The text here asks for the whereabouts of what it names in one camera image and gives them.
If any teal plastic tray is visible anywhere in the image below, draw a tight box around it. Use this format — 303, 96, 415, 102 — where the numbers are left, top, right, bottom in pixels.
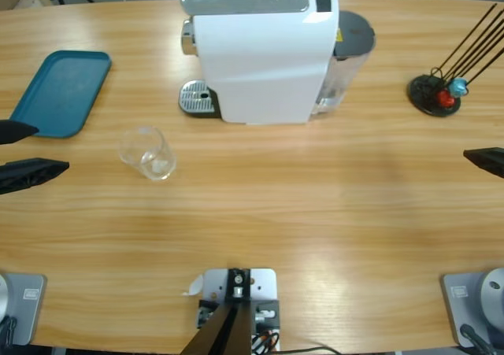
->
9, 50, 113, 139

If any blue coffee capsule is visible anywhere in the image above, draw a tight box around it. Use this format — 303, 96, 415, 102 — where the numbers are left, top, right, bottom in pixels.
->
450, 77, 469, 98

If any clear drinking glass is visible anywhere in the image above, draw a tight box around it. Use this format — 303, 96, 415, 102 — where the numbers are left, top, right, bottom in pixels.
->
119, 125, 177, 182

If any red coffee capsule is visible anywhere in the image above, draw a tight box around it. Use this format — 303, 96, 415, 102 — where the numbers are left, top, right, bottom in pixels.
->
435, 89, 456, 108

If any clear water tank black lid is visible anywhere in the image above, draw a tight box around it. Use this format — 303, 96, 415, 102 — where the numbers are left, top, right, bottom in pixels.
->
310, 10, 377, 116

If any black capsule holder with rods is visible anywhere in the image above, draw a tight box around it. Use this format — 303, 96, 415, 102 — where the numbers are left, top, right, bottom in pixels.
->
407, 2, 504, 118

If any thin black cable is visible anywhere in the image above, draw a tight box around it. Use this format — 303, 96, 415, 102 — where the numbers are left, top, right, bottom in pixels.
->
280, 344, 344, 355

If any coloured wire bundle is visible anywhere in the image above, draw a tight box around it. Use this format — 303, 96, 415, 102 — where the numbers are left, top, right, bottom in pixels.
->
251, 329, 281, 352

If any white tape tab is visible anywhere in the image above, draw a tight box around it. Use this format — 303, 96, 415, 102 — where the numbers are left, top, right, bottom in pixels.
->
181, 275, 205, 298

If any white coffee machine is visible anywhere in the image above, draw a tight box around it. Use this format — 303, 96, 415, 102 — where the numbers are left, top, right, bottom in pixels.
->
179, 0, 340, 127

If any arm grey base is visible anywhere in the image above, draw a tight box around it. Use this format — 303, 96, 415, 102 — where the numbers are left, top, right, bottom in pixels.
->
0, 272, 47, 346
439, 267, 504, 349

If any metal drip tray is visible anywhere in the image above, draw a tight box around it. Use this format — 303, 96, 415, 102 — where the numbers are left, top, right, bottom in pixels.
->
179, 79, 221, 119

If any black base cable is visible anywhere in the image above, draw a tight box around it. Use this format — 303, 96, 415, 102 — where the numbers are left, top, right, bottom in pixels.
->
0, 316, 19, 348
459, 323, 494, 355

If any white mount plate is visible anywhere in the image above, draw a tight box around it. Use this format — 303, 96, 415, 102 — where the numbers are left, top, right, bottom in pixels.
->
202, 268, 277, 352

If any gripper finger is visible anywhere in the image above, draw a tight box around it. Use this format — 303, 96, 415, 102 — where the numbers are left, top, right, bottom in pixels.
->
463, 146, 504, 179
0, 119, 39, 146
0, 157, 70, 195

